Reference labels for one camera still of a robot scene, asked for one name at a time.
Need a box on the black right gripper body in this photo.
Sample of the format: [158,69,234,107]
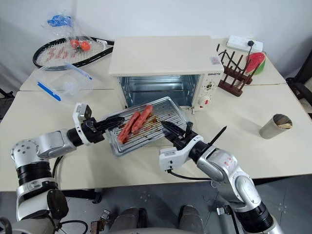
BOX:
[170,122,198,151]

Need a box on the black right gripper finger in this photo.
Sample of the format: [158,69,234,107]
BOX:
[160,120,188,141]
[208,125,228,147]

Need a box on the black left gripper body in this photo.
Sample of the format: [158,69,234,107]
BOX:
[81,117,106,146]

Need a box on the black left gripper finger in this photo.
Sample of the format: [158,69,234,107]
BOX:
[99,122,123,134]
[96,116,126,127]

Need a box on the metal baking tray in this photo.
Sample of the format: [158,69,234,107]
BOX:
[101,96,192,158]

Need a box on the red grilled sausage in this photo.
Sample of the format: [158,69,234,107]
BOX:
[117,111,141,145]
[131,104,154,134]

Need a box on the cream toaster oven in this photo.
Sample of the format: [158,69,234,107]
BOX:
[108,36,224,115]

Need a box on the dark wooden rack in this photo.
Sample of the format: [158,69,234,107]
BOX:
[216,43,253,97]

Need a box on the metal cup with sticks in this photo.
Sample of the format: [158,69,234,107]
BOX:
[258,113,293,140]

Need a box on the clear blue zip bag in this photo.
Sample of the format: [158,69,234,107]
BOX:
[34,62,98,106]

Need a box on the black table leg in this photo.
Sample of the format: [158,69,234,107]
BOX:
[91,187,102,204]

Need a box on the dark rounded grey shape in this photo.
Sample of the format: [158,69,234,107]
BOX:
[109,207,147,234]
[178,205,205,234]

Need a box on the black tennis racket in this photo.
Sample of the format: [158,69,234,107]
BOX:
[32,36,115,72]

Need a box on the watermelon slice toy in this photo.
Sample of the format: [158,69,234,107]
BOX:
[244,51,267,77]

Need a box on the dark object at edge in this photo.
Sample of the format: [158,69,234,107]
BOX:
[0,87,16,120]

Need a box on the brown metal clamp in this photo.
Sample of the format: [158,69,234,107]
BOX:
[89,209,111,234]

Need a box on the white power strip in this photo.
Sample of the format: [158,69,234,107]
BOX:
[226,35,264,52]

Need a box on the black chair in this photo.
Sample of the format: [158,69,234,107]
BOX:
[284,36,312,113]

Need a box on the clear bag with blue item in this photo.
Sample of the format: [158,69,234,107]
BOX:
[40,9,82,41]

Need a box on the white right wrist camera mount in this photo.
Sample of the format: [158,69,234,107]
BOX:
[158,136,204,172]

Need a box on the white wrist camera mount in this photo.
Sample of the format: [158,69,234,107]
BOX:
[72,102,94,146]
[158,136,204,172]

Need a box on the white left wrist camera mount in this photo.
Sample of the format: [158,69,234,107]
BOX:
[72,102,94,146]

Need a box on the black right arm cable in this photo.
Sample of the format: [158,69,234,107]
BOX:
[167,169,215,181]

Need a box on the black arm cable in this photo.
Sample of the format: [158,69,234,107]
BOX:
[167,169,215,181]
[51,156,64,177]

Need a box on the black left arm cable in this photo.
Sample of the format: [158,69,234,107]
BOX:
[51,156,64,177]

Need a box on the black plug with cable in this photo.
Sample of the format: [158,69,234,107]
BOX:
[246,40,255,64]

